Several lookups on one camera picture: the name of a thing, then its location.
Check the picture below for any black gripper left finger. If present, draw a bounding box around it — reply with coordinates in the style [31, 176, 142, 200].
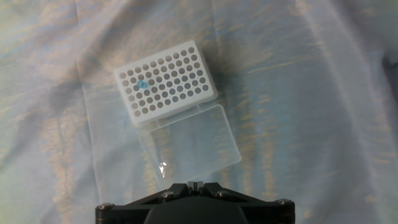
[95, 181, 196, 224]

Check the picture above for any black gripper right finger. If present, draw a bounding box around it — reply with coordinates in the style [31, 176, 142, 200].
[195, 181, 295, 224]

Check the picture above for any white pipette tip holder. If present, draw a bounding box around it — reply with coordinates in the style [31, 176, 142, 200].
[113, 39, 219, 127]

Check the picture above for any clear plastic box lid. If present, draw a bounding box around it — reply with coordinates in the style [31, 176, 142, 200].
[138, 103, 243, 190]

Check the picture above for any light blue stained cloth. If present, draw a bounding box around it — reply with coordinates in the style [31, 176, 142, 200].
[0, 0, 398, 224]

